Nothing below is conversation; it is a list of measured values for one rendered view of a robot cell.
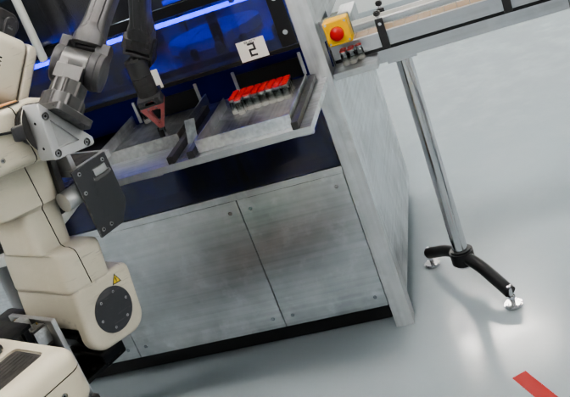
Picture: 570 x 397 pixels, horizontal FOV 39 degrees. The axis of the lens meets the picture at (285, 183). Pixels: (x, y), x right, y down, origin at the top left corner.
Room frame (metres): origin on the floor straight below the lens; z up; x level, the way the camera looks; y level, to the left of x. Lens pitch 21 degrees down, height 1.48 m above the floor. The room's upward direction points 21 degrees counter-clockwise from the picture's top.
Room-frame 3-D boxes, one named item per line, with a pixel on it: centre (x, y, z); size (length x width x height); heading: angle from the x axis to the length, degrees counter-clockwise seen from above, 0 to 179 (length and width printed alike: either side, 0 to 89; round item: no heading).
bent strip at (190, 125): (2.09, 0.20, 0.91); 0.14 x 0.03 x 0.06; 164
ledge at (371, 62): (2.33, -0.32, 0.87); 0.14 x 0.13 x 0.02; 164
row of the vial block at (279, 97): (2.22, -0.02, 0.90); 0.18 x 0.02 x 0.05; 74
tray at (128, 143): (2.34, 0.30, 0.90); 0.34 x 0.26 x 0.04; 164
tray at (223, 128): (2.14, 0.01, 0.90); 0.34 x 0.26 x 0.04; 164
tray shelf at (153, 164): (2.23, 0.16, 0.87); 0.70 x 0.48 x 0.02; 74
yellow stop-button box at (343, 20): (2.29, -0.30, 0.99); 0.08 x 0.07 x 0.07; 164
